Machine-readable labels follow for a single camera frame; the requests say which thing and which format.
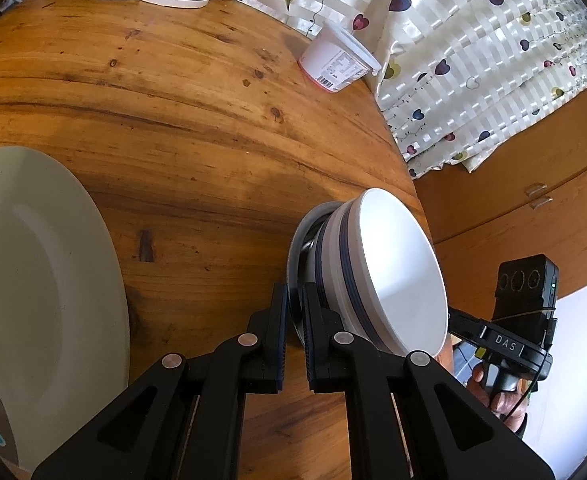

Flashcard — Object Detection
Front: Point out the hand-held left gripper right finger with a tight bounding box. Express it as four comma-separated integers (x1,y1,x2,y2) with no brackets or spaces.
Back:
301,282,557,480

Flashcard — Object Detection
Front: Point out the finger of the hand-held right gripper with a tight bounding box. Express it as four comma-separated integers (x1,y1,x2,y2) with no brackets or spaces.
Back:
446,307,484,348

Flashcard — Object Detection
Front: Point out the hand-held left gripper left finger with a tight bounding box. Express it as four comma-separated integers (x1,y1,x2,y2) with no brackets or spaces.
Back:
31,282,290,480

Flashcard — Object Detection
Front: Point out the white bowl with blue stripes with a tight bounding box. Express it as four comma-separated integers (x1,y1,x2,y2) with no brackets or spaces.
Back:
313,187,449,356

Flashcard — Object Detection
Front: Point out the beige plate with blue print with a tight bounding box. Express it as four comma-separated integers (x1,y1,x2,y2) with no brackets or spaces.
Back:
0,146,132,471

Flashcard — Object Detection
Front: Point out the person's right hand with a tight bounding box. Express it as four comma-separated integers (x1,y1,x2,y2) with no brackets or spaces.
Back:
466,360,531,433

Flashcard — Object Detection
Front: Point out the wooden cabinet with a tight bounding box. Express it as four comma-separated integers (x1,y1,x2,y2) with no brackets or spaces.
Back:
416,80,587,386

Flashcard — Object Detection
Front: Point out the heart print curtain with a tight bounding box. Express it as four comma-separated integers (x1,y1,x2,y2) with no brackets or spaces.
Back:
218,0,587,178

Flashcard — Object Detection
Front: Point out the white plastic tub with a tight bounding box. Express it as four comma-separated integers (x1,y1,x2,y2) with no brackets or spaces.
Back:
297,22,381,95

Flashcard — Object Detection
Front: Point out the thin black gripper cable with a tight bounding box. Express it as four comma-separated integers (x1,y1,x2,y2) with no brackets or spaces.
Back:
501,317,558,421

